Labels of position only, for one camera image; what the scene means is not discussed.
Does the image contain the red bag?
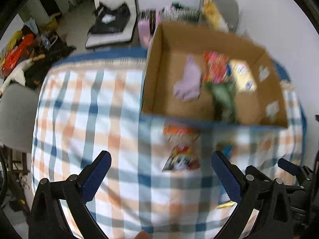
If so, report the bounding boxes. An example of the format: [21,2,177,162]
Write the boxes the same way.
[2,33,34,73]

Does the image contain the pink cloth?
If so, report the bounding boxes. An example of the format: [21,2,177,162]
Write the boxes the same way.
[138,9,162,48]

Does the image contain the black bag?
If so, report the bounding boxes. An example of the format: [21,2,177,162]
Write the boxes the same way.
[88,1,132,34]

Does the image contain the plaid tablecloth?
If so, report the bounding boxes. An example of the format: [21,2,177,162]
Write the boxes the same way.
[31,46,307,239]

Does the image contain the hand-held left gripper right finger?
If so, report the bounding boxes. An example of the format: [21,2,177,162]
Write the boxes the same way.
[211,151,293,239]

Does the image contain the blue packet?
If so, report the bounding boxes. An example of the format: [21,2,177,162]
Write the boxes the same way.
[219,143,236,158]

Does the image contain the dark clothes pile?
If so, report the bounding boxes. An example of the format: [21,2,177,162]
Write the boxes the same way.
[25,40,76,90]

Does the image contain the cardboard box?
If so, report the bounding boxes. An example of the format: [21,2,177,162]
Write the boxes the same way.
[141,22,289,129]

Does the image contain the striped cloth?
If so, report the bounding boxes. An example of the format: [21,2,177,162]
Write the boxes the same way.
[159,6,200,23]

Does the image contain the grey padded chair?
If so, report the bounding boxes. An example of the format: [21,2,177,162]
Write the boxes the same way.
[199,0,240,33]

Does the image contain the yellow bag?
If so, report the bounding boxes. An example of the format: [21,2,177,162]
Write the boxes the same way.
[41,12,62,31]

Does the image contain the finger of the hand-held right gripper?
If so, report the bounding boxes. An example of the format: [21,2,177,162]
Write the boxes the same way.
[277,158,313,187]
[245,166,275,183]

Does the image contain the gold wrapper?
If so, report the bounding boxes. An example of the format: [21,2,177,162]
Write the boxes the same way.
[217,201,237,210]

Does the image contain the yellow packet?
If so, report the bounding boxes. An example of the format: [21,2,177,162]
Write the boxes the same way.
[228,59,258,92]

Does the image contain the red snack packet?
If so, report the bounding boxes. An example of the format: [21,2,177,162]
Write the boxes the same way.
[203,51,231,84]

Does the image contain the white goose plush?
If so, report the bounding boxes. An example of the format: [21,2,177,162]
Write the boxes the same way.
[0,54,46,95]

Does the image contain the purple sock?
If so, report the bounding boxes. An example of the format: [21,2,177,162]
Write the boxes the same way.
[173,55,202,102]

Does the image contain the orange snack packet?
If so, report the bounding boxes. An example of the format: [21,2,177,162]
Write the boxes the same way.
[162,123,201,172]

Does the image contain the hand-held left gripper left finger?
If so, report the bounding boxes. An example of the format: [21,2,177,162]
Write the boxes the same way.
[29,151,112,239]

